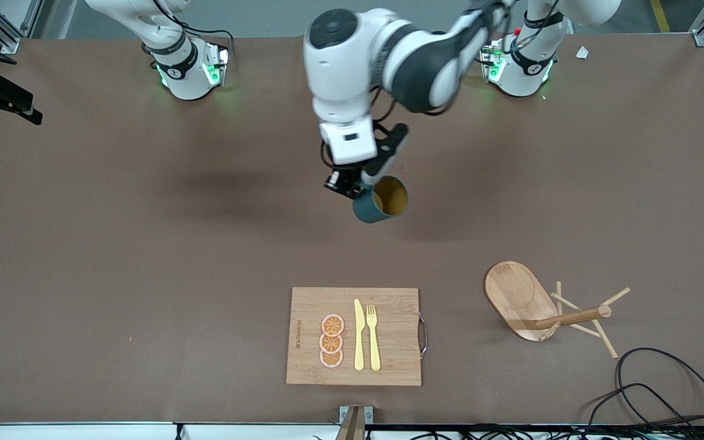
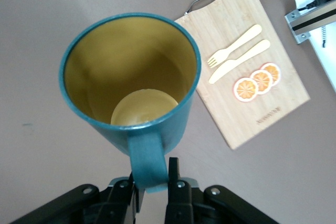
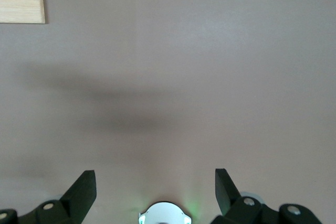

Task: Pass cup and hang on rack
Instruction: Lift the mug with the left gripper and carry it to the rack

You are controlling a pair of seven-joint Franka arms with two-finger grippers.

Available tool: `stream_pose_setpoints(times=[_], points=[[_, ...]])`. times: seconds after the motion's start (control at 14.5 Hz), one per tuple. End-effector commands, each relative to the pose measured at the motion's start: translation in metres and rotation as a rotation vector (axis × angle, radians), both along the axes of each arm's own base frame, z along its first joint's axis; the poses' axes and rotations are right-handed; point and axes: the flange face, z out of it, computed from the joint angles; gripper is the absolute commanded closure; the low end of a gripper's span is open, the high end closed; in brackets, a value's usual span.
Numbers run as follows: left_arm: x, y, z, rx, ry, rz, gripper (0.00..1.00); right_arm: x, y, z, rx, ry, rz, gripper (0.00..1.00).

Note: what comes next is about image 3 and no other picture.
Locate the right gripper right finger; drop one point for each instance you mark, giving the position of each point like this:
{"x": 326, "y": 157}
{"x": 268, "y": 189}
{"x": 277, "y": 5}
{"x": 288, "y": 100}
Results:
{"x": 229, "y": 200}

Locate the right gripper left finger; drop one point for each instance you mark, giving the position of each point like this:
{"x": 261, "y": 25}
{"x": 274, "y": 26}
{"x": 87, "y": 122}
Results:
{"x": 78, "y": 197}

